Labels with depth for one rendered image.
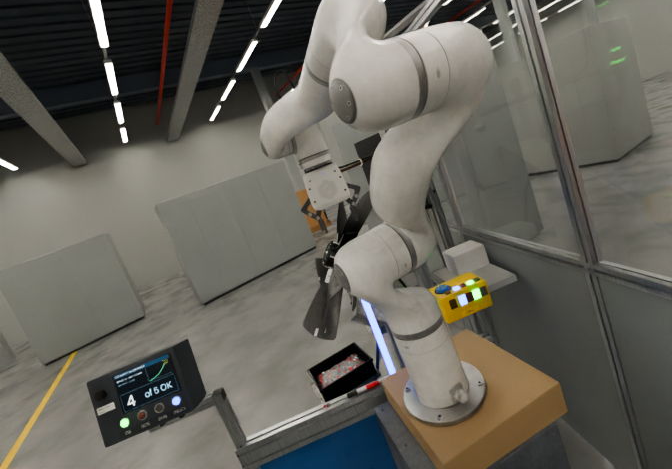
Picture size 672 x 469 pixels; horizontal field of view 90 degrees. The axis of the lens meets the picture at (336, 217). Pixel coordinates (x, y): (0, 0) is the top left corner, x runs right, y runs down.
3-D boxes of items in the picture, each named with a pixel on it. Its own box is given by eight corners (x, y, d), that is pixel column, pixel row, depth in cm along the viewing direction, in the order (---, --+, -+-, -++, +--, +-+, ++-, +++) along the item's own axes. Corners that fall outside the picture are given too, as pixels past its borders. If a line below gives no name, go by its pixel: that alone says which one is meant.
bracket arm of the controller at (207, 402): (226, 394, 105) (222, 386, 105) (224, 401, 102) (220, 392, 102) (154, 426, 104) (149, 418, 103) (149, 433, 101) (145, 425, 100)
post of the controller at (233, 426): (247, 438, 108) (222, 386, 105) (245, 445, 105) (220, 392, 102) (238, 442, 108) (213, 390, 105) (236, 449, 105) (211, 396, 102)
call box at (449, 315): (478, 298, 116) (469, 270, 115) (495, 309, 106) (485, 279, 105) (436, 316, 115) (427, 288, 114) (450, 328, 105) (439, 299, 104)
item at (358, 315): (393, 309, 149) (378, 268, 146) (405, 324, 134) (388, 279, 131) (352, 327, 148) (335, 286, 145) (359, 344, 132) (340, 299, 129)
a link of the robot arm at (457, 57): (352, 259, 78) (405, 229, 84) (384, 298, 71) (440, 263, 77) (358, 27, 41) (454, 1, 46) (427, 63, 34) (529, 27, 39)
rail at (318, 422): (492, 351, 116) (485, 331, 115) (499, 357, 112) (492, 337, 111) (246, 461, 109) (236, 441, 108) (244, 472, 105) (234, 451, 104)
